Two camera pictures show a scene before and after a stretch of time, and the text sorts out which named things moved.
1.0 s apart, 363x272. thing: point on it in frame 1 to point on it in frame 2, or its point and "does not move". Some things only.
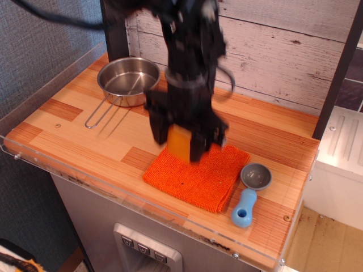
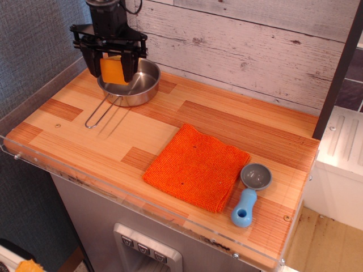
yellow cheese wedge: [178, 142] to [112, 70]
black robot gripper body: [190, 104] to [110, 31]
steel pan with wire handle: [127, 78] does not move
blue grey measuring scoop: [254, 177] does not move
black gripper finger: [160, 126] to [94, 58]
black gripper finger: [198, 146] to [130, 61]
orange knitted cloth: [206, 185] does not move
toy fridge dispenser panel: [139, 253] does not move
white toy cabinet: [334, 188] does not move
